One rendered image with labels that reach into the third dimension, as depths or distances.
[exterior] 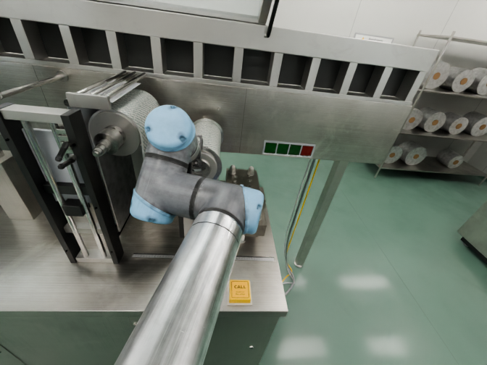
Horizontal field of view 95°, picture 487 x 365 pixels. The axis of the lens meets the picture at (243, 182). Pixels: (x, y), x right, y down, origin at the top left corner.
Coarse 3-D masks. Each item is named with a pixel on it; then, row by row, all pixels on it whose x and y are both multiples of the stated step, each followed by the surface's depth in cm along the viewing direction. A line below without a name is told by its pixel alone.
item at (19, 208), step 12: (0, 156) 78; (12, 156) 80; (0, 168) 77; (12, 168) 80; (0, 180) 80; (12, 180) 81; (24, 180) 86; (0, 192) 83; (12, 192) 83; (24, 192) 86; (0, 204) 86; (12, 204) 86; (24, 204) 87; (36, 204) 92; (12, 216) 90; (24, 216) 90; (36, 216) 93
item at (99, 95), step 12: (120, 72) 81; (132, 72) 83; (144, 72) 86; (96, 84) 66; (108, 84) 67; (120, 84) 75; (132, 84) 74; (72, 96) 57; (84, 96) 57; (96, 96) 57; (108, 96) 58; (120, 96) 65; (96, 108) 58; (108, 108) 59
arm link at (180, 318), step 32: (224, 192) 35; (256, 192) 36; (192, 224) 32; (224, 224) 30; (256, 224) 34; (192, 256) 26; (224, 256) 27; (160, 288) 23; (192, 288) 23; (224, 288) 26; (160, 320) 20; (192, 320) 21; (128, 352) 19; (160, 352) 18; (192, 352) 20
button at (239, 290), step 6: (234, 282) 77; (240, 282) 77; (246, 282) 77; (234, 288) 75; (240, 288) 75; (246, 288) 75; (234, 294) 73; (240, 294) 73; (246, 294) 74; (234, 300) 72; (240, 300) 72; (246, 300) 72
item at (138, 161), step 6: (0, 138) 98; (0, 144) 100; (6, 144) 100; (6, 150) 101; (138, 150) 105; (132, 156) 107; (138, 156) 107; (138, 162) 109; (138, 168) 110; (138, 174) 112
